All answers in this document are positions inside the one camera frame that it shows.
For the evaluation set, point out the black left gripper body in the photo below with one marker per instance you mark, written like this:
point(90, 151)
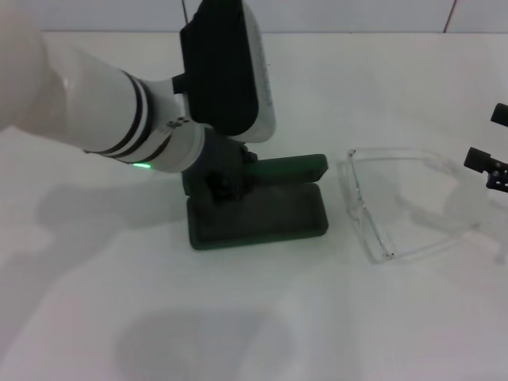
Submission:
point(216, 155)

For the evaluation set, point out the green glasses case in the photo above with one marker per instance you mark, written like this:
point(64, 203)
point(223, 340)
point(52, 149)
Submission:
point(270, 218)

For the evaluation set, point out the clear white glasses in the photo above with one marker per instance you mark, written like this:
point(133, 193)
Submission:
point(369, 226)

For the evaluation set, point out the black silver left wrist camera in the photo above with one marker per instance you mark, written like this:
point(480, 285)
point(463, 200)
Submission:
point(222, 71)

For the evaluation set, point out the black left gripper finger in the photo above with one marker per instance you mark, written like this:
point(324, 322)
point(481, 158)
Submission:
point(248, 155)
point(226, 188)

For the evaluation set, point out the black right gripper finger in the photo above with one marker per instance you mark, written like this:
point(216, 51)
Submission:
point(482, 160)
point(501, 114)

